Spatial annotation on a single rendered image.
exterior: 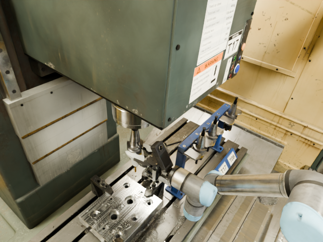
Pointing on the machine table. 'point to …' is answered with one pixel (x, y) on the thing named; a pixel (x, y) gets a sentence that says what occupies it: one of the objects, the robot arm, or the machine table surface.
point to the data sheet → (216, 28)
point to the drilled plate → (138, 225)
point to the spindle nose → (127, 119)
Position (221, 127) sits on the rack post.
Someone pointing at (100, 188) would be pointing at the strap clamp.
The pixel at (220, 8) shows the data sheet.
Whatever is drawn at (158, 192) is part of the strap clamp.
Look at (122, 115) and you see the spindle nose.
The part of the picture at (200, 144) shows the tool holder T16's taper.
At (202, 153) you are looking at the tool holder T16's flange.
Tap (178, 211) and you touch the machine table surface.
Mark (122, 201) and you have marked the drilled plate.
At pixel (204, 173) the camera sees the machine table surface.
